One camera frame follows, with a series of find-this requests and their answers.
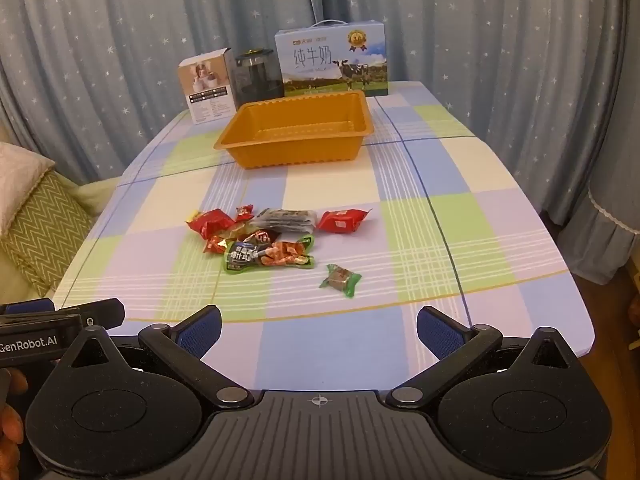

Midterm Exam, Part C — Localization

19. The orange plastic tray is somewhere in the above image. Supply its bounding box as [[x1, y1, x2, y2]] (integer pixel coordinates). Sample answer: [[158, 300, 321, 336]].
[[214, 91, 375, 169]]

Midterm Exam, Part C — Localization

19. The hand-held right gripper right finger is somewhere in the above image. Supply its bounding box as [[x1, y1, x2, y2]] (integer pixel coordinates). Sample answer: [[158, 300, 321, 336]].
[[386, 305, 583, 411]]

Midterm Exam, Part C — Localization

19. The dark green jar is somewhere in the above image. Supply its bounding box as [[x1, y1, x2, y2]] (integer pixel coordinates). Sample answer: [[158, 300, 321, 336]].
[[234, 49, 285, 107]]

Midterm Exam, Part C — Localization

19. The large red snack packet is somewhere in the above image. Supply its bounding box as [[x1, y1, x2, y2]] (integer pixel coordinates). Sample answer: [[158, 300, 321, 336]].
[[186, 208, 236, 239]]

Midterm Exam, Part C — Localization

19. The grey snack packet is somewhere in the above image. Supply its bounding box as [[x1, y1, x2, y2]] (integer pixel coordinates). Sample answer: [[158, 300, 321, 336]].
[[248, 208, 318, 235]]

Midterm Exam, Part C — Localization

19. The green candy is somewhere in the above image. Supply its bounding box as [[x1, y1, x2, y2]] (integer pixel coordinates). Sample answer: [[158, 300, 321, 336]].
[[319, 263, 362, 299]]

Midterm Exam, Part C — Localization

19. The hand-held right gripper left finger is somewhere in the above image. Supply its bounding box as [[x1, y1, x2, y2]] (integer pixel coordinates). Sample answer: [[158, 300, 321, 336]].
[[60, 305, 256, 411]]

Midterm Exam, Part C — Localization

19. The person's left hand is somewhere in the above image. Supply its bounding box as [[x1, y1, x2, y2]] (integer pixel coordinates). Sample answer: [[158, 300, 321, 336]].
[[0, 367, 29, 480]]

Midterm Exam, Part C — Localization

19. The blue star curtain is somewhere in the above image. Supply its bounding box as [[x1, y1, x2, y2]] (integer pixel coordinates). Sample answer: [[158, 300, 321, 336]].
[[0, 0, 640, 281]]

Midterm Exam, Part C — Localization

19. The cream pillow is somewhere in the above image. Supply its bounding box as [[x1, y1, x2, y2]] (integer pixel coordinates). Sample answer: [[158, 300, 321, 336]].
[[0, 141, 56, 238]]

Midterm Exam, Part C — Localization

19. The blue milk carton box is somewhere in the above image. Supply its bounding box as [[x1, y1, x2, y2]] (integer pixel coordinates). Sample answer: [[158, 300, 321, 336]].
[[274, 20, 390, 98]]

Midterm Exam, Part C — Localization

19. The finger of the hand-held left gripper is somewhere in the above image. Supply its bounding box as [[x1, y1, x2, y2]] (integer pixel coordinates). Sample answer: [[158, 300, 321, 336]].
[[0, 298, 55, 316], [54, 298, 126, 332]]

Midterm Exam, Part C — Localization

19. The white product box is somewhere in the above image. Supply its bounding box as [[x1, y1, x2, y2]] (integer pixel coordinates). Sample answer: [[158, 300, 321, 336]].
[[178, 47, 238, 124]]

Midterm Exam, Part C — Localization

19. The blue lace-trimmed cover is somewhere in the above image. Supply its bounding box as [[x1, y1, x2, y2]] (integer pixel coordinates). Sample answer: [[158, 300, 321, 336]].
[[586, 0, 640, 286]]

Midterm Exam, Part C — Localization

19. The green zigzag pillow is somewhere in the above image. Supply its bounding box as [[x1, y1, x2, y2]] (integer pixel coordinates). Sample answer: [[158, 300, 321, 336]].
[[0, 172, 96, 286]]

